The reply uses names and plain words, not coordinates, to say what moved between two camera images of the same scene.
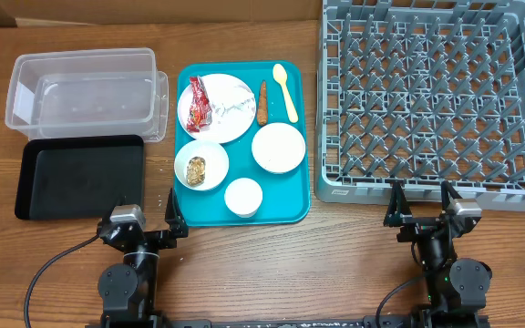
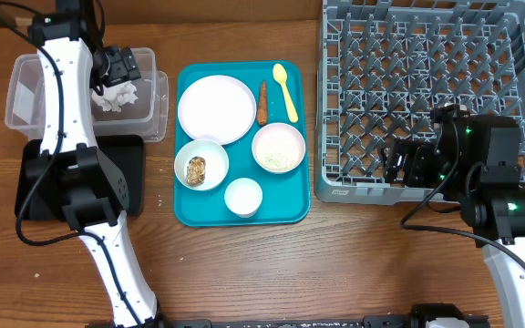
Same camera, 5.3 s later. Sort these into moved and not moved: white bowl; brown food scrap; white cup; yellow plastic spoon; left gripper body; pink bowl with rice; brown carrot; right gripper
Moved: right gripper; left gripper body
Not moved: brown food scrap; white cup; brown carrot; yellow plastic spoon; white bowl; pink bowl with rice
